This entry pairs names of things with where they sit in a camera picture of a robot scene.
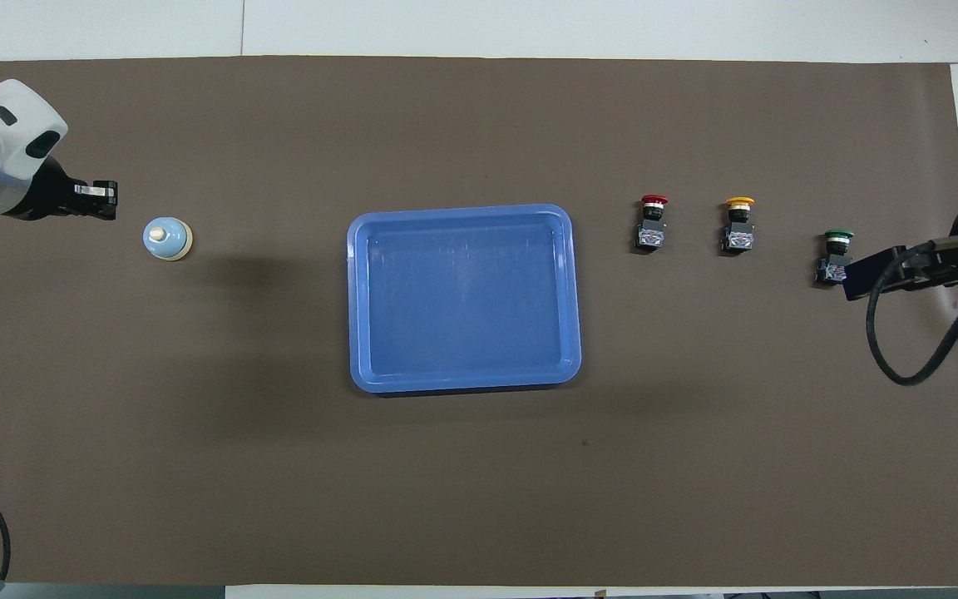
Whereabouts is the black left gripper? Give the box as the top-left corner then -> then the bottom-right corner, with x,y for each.
1,156 -> 119,222

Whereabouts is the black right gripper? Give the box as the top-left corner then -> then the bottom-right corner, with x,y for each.
842,181 -> 958,302

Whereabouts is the green mushroom push button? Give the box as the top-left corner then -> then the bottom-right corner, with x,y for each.
815,230 -> 855,289

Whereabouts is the light blue bell knob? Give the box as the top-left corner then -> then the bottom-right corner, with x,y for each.
143,215 -> 194,262

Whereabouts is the yellow mushroom push button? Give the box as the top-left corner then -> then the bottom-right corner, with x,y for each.
720,196 -> 756,254

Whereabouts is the red mushroom push button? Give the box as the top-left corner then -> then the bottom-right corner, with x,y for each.
635,194 -> 669,254

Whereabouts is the blue plastic tray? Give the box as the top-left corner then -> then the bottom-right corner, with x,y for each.
347,204 -> 582,394

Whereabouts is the brown table mat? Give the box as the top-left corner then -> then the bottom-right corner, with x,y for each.
0,56 -> 958,587

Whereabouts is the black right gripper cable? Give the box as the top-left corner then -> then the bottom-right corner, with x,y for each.
865,235 -> 958,386

